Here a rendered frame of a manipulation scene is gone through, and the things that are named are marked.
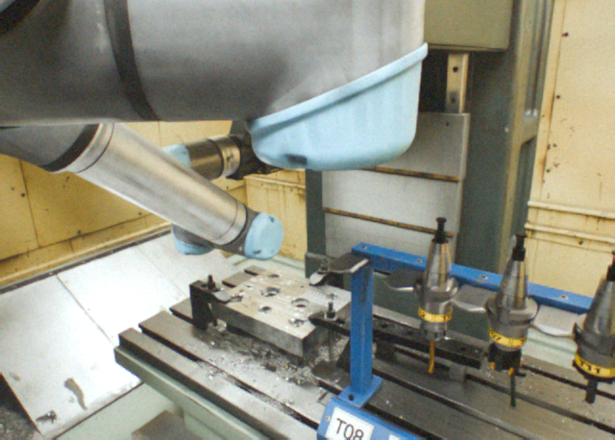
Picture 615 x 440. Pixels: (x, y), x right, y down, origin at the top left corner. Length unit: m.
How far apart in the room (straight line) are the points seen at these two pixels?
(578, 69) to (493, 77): 0.38
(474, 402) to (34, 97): 0.94
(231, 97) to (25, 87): 0.07
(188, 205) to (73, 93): 0.41
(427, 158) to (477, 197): 0.18
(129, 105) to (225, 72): 0.04
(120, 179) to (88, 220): 1.34
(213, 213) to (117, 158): 0.16
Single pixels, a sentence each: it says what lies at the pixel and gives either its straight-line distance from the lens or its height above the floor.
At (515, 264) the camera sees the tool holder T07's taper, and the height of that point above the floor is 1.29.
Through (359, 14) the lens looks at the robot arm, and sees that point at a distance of 0.17.
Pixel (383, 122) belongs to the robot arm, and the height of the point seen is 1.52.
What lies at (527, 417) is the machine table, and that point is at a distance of 1.01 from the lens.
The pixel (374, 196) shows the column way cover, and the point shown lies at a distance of 1.40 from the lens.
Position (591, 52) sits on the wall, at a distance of 1.57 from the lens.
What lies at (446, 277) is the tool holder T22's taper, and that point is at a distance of 0.69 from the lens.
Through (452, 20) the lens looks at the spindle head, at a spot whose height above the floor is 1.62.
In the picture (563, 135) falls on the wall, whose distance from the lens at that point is 1.59.
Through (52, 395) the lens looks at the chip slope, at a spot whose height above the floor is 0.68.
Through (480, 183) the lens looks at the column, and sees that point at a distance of 1.30.
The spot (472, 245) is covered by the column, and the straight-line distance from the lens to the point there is 1.36.
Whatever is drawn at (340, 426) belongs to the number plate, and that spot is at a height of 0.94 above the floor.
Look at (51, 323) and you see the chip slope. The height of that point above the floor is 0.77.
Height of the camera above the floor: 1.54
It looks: 17 degrees down
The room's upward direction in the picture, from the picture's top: 1 degrees counter-clockwise
